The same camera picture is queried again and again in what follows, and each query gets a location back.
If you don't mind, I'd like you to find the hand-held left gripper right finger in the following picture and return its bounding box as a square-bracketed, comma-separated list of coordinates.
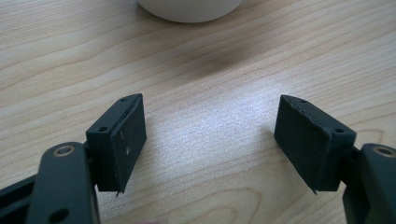
[274, 94, 358, 196]

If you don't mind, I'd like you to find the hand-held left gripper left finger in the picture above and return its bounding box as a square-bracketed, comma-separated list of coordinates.
[85, 92, 148, 198]

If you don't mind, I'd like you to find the white round bowl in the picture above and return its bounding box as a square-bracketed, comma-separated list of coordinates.
[136, 0, 246, 24]

